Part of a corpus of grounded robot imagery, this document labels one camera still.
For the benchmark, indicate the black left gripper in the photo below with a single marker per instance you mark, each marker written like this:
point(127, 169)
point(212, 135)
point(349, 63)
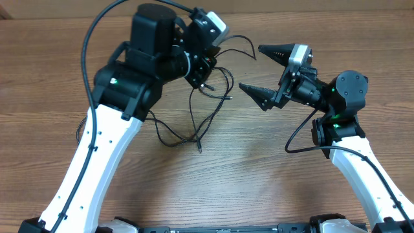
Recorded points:
point(204, 67)

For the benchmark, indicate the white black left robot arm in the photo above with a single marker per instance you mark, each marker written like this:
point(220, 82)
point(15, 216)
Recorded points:
point(161, 48)

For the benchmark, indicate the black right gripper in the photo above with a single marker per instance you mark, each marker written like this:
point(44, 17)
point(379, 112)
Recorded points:
point(265, 96)

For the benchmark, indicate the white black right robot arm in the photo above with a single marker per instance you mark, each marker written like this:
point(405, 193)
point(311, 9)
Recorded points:
point(338, 133)

